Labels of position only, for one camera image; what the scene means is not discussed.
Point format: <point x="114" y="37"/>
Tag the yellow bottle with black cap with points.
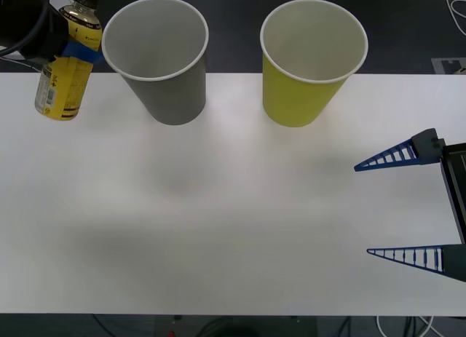
<point x="62" y="93"/>

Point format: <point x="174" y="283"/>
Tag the yellow-green plastic bin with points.
<point x="295" y="104"/>

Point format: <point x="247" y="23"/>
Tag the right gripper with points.
<point x="457" y="177"/>

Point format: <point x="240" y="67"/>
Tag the grey plastic bin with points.
<point x="174" y="97"/>

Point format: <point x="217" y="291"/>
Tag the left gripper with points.
<point x="54" y="35"/>

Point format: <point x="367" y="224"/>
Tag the grey floor plate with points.
<point x="438" y="66"/>

